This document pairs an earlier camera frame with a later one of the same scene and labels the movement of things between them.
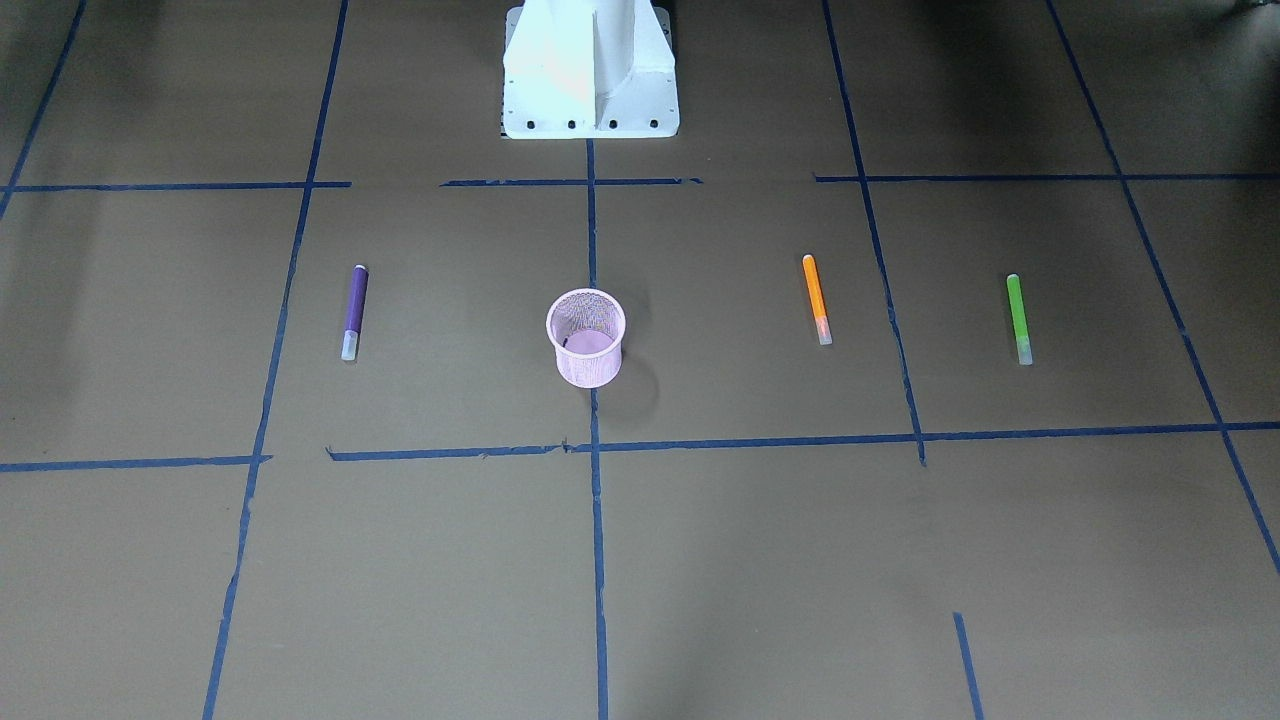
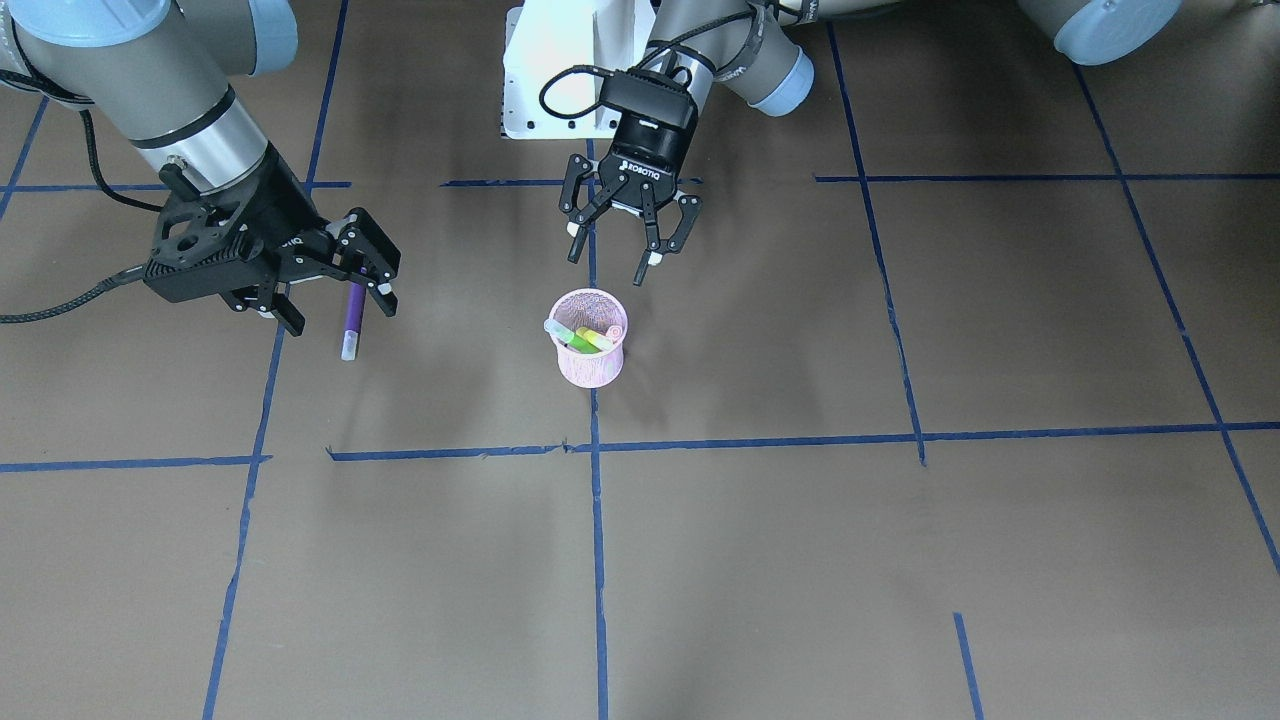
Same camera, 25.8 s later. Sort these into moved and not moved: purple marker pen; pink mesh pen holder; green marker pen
Moved: green marker pen
Not moved: purple marker pen; pink mesh pen holder
